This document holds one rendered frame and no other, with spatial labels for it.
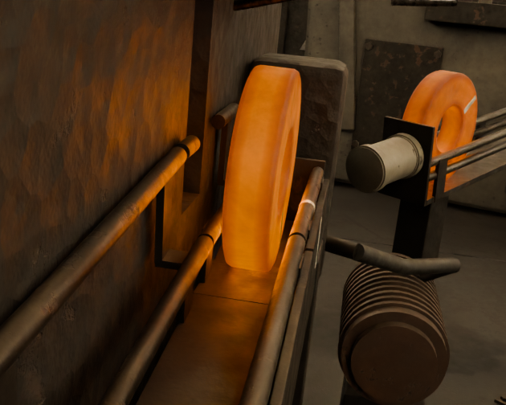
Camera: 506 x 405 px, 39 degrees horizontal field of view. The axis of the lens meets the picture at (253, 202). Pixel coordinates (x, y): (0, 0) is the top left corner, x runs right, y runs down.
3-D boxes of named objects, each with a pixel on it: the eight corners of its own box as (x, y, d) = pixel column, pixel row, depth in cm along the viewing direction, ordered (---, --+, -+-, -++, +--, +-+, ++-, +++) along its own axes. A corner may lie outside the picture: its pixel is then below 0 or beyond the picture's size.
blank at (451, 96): (410, 200, 101) (431, 206, 99) (387, 119, 91) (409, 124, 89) (464, 129, 107) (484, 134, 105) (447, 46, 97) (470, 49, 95)
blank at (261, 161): (222, 127, 43) (276, 134, 43) (266, 30, 56) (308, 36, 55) (218, 308, 52) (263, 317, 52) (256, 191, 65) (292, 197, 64)
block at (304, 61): (222, 275, 78) (242, 55, 71) (235, 250, 86) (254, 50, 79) (319, 289, 77) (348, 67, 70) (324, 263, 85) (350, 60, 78)
